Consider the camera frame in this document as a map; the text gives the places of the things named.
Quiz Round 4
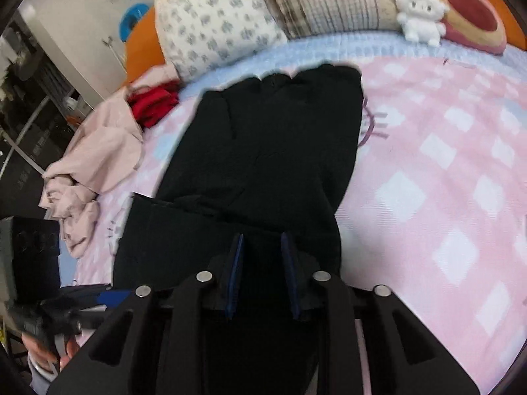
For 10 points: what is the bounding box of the pink crumpled garment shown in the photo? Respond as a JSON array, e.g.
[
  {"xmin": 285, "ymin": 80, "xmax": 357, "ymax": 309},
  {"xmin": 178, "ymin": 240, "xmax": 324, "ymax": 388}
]
[{"xmin": 39, "ymin": 89, "xmax": 143, "ymax": 259}]

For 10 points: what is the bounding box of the pink strawberry bear plush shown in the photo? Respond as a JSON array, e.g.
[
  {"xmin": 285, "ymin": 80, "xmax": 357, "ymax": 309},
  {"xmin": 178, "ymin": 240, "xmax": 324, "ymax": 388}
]
[{"xmin": 439, "ymin": 0, "xmax": 507, "ymax": 55}]

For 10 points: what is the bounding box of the light blue quilted blanket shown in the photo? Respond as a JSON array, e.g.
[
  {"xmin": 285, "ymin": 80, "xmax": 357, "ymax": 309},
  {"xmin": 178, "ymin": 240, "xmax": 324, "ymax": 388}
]
[{"xmin": 59, "ymin": 32, "xmax": 526, "ymax": 286}]

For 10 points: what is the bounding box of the blue neck pillow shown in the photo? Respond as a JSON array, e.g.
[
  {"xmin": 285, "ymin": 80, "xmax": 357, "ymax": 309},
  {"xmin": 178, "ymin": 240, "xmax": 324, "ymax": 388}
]
[{"xmin": 118, "ymin": 3, "xmax": 150, "ymax": 43}]

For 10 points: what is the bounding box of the pink Hello Kitty bedsheet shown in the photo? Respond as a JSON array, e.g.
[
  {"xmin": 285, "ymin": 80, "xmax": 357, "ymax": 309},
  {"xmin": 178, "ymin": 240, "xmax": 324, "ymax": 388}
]
[{"xmin": 337, "ymin": 57, "xmax": 526, "ymax": 394}]

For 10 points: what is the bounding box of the red folded garment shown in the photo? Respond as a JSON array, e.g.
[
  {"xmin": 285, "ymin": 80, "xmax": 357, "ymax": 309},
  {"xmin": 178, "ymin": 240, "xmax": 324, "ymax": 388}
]
[{"xmin": 127, "ymin": 79, "xmax": 180, "ymax": 129}]

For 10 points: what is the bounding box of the black zip jacket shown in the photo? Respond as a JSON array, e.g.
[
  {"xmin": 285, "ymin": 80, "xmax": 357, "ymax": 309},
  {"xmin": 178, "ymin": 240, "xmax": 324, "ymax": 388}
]
[{"xmin": 113, "ymin": 64, "xmax": 364, "ymax": 394}]

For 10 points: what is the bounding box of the white sheep plush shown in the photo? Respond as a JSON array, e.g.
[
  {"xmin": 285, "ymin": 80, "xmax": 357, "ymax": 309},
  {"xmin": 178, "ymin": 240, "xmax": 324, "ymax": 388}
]
[{"xmin": 393, "ymin": 0, "xmax": 449, "ymax": 47}]

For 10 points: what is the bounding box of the white floral pillow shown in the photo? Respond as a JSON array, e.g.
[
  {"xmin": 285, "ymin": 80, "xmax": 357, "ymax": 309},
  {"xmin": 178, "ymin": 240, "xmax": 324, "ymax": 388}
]
[{"xmin": 153, "ymin": 0, "xmax": 288, "ymax": 83}]

